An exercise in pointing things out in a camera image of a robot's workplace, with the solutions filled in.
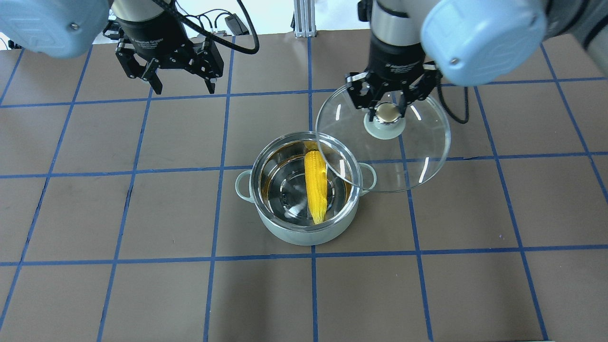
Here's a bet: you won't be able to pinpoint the black gripper holding lid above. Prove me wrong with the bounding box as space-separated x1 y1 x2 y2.
346 37 440 120

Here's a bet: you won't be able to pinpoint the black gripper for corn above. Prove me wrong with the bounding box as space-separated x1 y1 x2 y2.
115 17 224 95

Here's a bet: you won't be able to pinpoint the glass pot lid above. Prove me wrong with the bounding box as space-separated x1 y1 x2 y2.
315 86 452 193

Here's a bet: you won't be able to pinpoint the yellow corn cob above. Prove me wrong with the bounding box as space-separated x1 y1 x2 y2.
304 150 328 225

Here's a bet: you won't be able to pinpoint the grey-green steel pot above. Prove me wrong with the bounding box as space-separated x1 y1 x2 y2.
235 131 378 246

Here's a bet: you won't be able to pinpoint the aluminium frame post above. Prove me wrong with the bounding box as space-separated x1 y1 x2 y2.
293 0 317 38

